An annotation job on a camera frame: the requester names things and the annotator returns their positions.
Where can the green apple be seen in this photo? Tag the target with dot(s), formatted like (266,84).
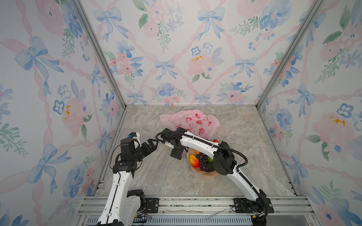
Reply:
(210,159)

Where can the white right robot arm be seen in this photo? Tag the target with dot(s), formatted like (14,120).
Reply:
(227,162)

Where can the pink scalloped fruit plate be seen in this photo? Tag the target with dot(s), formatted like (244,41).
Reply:
(197,170)

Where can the aluminium corner post right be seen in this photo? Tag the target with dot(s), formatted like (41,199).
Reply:
(311,15)

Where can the aluminium corner post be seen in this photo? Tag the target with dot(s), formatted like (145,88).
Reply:
(80,12)
(311,15)

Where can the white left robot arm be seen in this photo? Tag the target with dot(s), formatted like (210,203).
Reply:
(122,203)

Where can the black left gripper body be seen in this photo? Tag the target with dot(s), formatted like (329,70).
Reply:
(143,151)

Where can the red yellow mango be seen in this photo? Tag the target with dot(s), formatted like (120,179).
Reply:
(194,161)

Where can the purple grape bunch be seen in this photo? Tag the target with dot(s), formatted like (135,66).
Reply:
(203,160)

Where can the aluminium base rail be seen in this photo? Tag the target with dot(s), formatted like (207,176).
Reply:
(217,211)

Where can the dark avocado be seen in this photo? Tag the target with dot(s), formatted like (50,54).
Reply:
(209,167)

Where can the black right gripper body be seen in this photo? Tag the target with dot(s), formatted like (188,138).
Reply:
(175,154)

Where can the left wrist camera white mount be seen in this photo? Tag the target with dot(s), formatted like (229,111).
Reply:
(136,137)

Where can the aluminium corner post left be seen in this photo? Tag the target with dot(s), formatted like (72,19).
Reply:
(80,12)

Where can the pink plastic bag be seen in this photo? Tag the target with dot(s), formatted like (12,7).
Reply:
(194,121)

